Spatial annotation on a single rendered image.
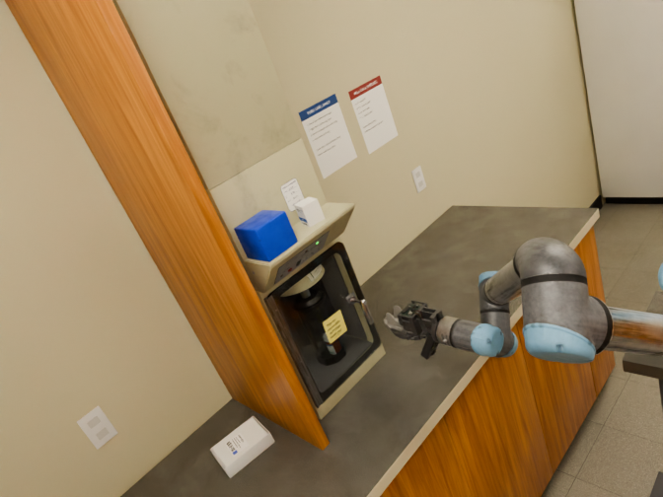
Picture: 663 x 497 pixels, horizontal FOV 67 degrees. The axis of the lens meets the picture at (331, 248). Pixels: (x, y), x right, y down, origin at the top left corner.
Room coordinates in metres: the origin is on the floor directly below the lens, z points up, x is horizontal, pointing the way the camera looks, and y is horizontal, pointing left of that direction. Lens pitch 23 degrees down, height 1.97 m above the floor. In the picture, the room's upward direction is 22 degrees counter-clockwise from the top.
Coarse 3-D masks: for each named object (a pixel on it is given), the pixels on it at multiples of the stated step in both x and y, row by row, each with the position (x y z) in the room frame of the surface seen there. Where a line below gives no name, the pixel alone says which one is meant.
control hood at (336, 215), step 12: (336, 204) 1.34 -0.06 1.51; (348, 204) 1.31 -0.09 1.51; (336, 216) 1.26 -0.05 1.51; (348, 216) 1.31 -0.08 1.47; (300, 228) 1.27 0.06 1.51; (312, 228) 1.24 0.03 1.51; (324, 228) 1.23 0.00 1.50; (336, 228) 1.30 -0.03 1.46; (300, 240) 1.19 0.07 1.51; (312, 240) 1.21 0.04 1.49; (288, 252) 1.15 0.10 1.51; (252, 264) 1.18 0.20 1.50; (264, 264) 1.13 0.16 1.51; (276, 264) 1.13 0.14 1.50; (252, 276) 1.20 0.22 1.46; (264, 276) 1.15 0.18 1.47; (264, 288) 1.18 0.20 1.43
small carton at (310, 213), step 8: (304, 200) 1.30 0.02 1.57; (312, 200) 1.27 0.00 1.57; (296, 208) 1.29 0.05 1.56; (304, 208) 1.25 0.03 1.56; (312, 208) 1.26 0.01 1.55; (320, 208) 1.27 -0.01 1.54; (304, 216) 1.26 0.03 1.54; (312, 216) 1.26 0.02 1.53; (320, 216) 1.27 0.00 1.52; (304, 224) 1.28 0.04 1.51; (312, 224) 1.26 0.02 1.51
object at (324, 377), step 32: (320, 256) 1.33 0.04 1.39; (288, 288) 1.25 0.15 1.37; (320, 288) 1.30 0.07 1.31; (352, 288) 1.36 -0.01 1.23; (288, 320) 1.22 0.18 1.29; (320, 320) 1.28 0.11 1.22; (352, 320) 1.34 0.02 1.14; (320, 352) 1.25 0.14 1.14; (352, 352) 1.31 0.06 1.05; (320, 384) 1.22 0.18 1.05
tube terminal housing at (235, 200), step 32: (288, 160) 1.36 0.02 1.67; (224, 192) 1.23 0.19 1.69; (256, 192) 1.28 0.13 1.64; (320, 192) 1.39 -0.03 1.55; (224, 224) 1.21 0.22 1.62; (256, 288) 1.21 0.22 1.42; (288, 352) 1.21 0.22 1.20; (384, 352) 1.39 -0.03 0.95; (352, 384) 1.30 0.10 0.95; (320, 416) 1.21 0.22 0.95
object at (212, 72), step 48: (144, 0) 1.24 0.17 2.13; (192, 0) 1.31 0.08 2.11; (240, 0) 1.38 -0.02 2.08; (144, 48) 1.21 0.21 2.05; (192, 48) 1.28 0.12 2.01; (240, 48) 1.35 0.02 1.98; (192, 96) 1.25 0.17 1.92; (240, 96) 1.32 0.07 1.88; (192, 144) 1.22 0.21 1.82; (240, 144) 1.29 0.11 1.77; (288, 144) 1.37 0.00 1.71
